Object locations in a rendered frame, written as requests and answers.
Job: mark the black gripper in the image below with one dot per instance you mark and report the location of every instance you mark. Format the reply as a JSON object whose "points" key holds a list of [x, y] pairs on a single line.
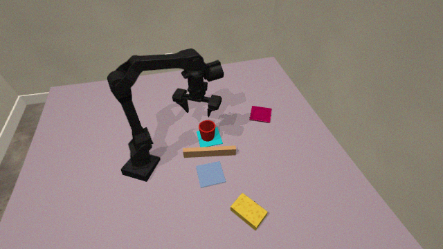
{"points": [[181, 98]]}

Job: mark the dark pink flat square tile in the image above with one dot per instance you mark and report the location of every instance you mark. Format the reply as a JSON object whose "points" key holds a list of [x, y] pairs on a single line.
{"points": [[260, 114]]}

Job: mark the red cup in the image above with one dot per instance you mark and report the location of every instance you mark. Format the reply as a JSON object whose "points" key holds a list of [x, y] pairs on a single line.
{"points": [[207, 130]]}

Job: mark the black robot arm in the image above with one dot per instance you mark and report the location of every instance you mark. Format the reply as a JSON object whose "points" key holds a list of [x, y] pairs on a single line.
{"points": [[121, 82]]}

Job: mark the yellow sponge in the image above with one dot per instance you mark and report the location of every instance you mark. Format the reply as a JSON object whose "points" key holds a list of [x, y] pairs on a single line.
{"points": [[248, 211]]}

